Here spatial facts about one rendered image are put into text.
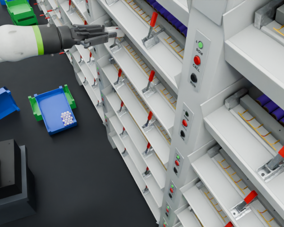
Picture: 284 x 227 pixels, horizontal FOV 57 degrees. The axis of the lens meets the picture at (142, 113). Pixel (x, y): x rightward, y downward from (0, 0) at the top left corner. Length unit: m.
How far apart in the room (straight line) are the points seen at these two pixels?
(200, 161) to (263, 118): 0.24
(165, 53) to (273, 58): 0.34
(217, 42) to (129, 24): 0.42
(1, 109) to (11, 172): 0.90
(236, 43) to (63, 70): 2.10
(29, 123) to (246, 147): 1.75
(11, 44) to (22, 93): 1.48
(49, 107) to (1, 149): 0.64
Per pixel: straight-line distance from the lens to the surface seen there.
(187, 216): 1.05
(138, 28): 0.80
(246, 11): 0.44
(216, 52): 0.47
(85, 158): 1.79
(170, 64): 0.67
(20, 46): 0.88
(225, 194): 0.69
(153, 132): 0.98
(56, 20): 2.46
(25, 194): 1.44
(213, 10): 0.44
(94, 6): 1.12
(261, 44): 0.44
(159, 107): 0.82
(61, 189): 1.72
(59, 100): 2.04
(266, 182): 0.51
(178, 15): 0.56
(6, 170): 1.42
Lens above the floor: 1.50
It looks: 49 degrees down
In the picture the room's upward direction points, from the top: straight up
